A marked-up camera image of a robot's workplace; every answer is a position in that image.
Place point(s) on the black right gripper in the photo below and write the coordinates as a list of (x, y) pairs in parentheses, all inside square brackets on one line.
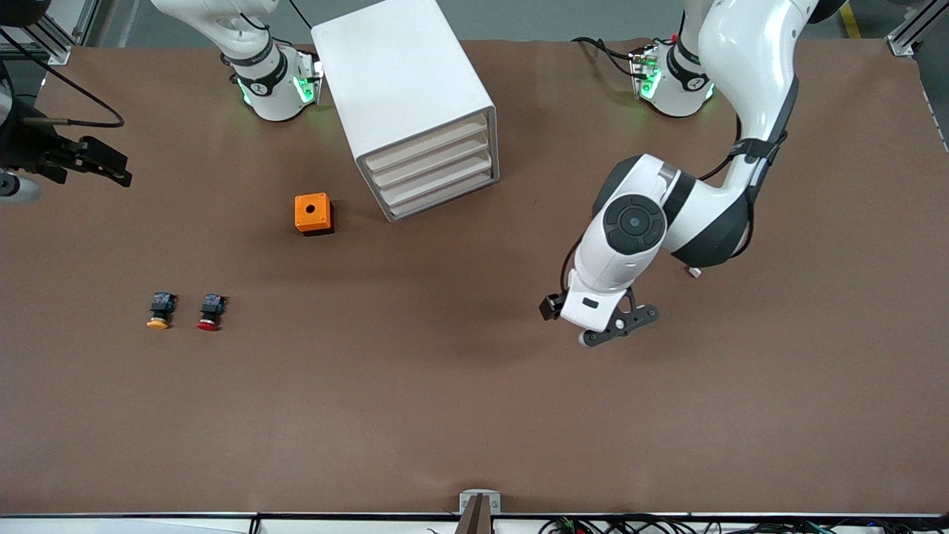
[(30, 147)]

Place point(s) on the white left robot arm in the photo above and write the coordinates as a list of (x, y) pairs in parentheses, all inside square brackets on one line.
[(630, 222)]

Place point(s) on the white drawer with dividers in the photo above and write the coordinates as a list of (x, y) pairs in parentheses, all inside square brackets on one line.
[(430, 146)]

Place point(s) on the aluminium frame profile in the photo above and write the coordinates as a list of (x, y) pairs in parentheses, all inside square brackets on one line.
[(55, 30), (908, 33)]

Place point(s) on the white table edge rail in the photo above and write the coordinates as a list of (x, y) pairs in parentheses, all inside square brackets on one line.
[(148, 525)]

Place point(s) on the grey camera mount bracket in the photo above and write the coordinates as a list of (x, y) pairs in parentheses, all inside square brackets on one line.
[(467, 500)]

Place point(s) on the red-capped push button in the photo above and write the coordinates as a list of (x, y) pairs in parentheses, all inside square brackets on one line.
[(211, 305)]

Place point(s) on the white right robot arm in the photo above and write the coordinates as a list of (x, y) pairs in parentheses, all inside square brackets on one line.
[(274, 85)]

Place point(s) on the brown table cover mat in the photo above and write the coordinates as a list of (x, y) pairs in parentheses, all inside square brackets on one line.
[(474, 408)]

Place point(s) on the orange box with hole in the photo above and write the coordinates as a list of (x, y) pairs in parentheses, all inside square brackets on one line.
[(311, 211)]

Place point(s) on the white drawer cabinet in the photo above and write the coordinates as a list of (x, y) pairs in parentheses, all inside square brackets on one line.
[(400, 74)]

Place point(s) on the yellow-capped push button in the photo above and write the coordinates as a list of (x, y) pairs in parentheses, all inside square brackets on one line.
[(159, 308)]

